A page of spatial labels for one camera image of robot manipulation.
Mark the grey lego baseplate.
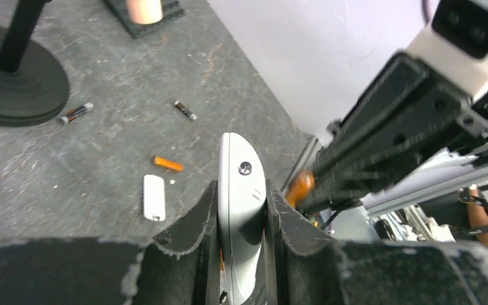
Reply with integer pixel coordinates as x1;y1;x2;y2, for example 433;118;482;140
104;0;185;39

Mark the white battery cover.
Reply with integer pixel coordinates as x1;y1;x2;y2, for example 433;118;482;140
143;175;166;222

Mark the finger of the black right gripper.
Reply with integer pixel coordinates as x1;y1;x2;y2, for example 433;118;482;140
296;145;421;215

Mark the black microphone stand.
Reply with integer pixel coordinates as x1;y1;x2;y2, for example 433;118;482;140
0;0;70;127

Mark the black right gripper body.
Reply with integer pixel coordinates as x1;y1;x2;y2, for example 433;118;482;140
323;50;488;186

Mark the black battery near stand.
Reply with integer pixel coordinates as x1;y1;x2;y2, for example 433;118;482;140
57;102;94;125

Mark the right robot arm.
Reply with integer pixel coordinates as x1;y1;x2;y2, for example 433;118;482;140
292;52;488;215

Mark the black battery right side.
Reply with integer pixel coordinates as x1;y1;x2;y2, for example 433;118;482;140
173;100;197;121

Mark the white remote control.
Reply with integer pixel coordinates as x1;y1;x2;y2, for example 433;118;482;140
217;132;266;304

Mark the pink microphone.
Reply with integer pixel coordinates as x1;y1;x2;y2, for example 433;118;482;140
126;0;163;25

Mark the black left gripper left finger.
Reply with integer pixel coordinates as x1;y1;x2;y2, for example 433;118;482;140
0;181;219;304

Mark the orange battery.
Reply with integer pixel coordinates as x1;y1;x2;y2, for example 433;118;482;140
285;170;315;209
151;156;183;172

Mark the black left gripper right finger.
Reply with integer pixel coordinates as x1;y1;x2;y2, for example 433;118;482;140
265;182;488;304

